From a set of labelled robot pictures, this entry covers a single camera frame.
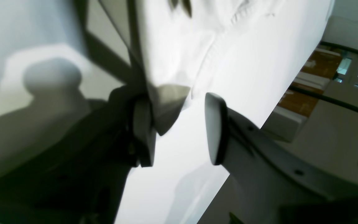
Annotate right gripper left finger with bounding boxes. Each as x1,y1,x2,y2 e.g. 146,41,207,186
0,87,156,224

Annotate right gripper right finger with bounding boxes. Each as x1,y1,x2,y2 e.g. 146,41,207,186
204,93,358,224

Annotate light grey T-shirt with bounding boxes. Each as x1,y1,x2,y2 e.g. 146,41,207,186
86,0,285,137

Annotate cardboard boxes on shelf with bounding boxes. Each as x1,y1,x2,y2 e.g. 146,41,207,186
262,46,352,142

